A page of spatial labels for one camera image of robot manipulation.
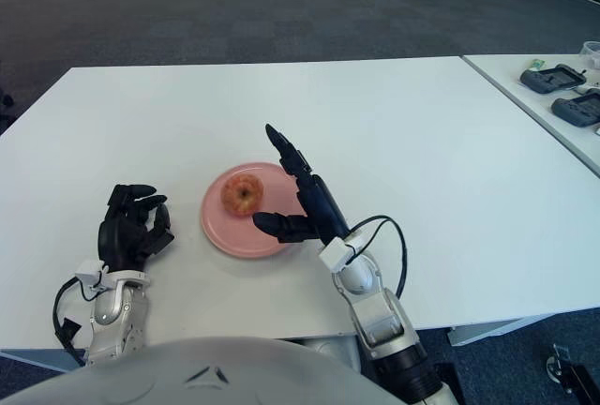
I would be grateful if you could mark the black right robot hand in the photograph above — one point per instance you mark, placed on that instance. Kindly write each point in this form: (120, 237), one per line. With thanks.
(321, 208)

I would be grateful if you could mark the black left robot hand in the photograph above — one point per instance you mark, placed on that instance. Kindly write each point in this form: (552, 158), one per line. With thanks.
(122, 236)

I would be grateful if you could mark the red yellow apple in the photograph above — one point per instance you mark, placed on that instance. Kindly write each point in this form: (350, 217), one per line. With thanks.
(241, 194)

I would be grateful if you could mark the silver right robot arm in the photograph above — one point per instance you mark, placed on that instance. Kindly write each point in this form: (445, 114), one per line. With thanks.
(379, 316)

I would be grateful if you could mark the pink round plate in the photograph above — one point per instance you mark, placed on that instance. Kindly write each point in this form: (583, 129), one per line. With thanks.
(225, 231)

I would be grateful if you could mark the grey robot torso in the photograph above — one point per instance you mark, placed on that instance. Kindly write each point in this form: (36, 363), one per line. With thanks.
(164, 377)

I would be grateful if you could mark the white table underframe beam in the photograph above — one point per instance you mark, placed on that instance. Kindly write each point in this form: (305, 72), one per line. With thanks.
(487, 330)

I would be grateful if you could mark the small green package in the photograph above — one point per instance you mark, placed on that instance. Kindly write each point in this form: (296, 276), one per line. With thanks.
(537, 64)

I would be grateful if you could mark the dark grey handheld controller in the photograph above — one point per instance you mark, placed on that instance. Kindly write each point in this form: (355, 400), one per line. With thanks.
(577, 109)
(550, 79)

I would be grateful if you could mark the black wheeled stand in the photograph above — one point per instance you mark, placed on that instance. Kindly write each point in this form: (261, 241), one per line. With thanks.
(579, 374)

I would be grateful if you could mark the clear plastic container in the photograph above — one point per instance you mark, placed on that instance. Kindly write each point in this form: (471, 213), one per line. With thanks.
(592, 52)

